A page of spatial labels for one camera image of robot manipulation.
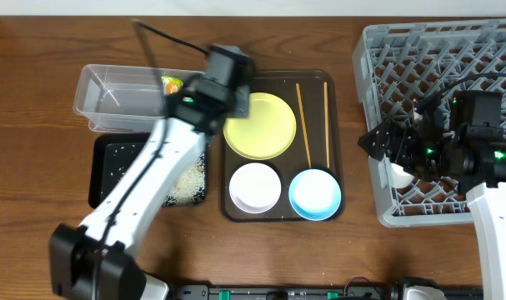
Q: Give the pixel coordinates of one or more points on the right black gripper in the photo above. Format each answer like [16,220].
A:
[408,135]

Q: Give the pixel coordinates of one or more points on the white cup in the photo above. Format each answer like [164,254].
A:
[400,178]

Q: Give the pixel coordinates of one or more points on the wooden chopstick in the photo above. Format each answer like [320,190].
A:
[326,123]
[303,124]

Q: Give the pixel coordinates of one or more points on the light blue bowl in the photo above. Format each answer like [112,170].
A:
[315,195]

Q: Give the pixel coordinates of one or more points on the yellow round plate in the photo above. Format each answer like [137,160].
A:
[268,130]

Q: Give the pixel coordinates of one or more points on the white bowl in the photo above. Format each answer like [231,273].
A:
[255,188]

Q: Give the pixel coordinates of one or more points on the green snack wrapper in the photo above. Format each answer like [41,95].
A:
[171,84]

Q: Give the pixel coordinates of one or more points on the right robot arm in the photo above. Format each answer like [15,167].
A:
[471,150]

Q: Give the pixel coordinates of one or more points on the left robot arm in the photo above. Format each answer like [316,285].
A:
[96,260]

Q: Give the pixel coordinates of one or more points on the grey dishwasher rack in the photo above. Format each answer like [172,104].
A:
[395,64]

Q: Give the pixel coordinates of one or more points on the black waste bin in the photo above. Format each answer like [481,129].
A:
[113,154]

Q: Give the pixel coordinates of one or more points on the brown serving tray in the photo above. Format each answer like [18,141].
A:
[292,161]

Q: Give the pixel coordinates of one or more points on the spilled rice pile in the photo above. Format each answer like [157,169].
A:
[191,187]

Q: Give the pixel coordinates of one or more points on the clear plastic bin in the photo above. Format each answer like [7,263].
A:
[123,99]

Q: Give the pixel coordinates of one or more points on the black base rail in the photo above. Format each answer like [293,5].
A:
[355,288]

